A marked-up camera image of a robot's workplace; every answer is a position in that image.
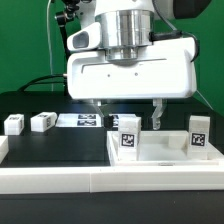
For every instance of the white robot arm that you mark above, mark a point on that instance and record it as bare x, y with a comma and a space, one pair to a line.
113, 52

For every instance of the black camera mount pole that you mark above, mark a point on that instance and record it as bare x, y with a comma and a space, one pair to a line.
65, 16

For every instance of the white square table top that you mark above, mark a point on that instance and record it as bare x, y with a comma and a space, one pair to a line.
161, 148

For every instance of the white sheet with fiducial markers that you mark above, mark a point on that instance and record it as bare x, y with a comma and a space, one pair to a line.
94, 120

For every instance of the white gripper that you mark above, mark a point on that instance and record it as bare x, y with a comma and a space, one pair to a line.
163, 70

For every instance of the white workspace frame wall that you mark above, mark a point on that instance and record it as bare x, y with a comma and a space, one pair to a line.
110, 179

